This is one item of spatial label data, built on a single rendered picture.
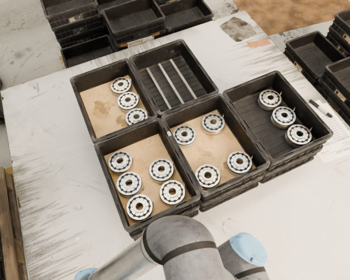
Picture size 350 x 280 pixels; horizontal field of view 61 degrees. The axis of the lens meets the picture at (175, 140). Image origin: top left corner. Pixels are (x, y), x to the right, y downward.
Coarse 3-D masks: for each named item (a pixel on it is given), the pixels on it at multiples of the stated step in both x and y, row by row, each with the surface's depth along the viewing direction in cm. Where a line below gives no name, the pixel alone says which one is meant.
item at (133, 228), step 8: (152, 120) 126; (160, 120) 126; (136, 128) 124; (112, 136) 123; (96, 144) 121; (96, 152) 119; (176, 152) 119; (104, 168) 115; (184, 168) 114; (192, 184) 110; (112, 192) 110; (192, 200) 107; (120, 208) 107; (168, 208) 106; (176, 208) 106; (120, 216) 105; (152, 216) 105; (160, 216) 105; (136, 224) 103; (144, 224) 104
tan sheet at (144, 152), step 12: (132, 144) 132; (144, 144) 131; (156, 144) 131; (108, 156) 129; (144, 156) 128; (156, 156) 128; (168, 156) 128; (108, 168) 126; (132, 168) 126; (144, 168) 125; (144, 180) 123; (180, 180) 122; (144, 192) 120; (156, 192) 120; (156, 204) 117
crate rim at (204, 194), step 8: (216, 96) 131; (192, 104) 129; (176, 112) 127; (232, 112) 126; (240, 120) 124; (248, 136) 120; (176, 144) 119; (256, 144) 118; (184, 160) 115; (264, 160) 114; (256, 168) 112; (264, 168) 113; (192, 176) 112; (240, 176) 111; (248, 176) 112; (200, 184) 110; (224, 184) 110; (232, 184) 112; (200, 192) 109; (208, 192) 108
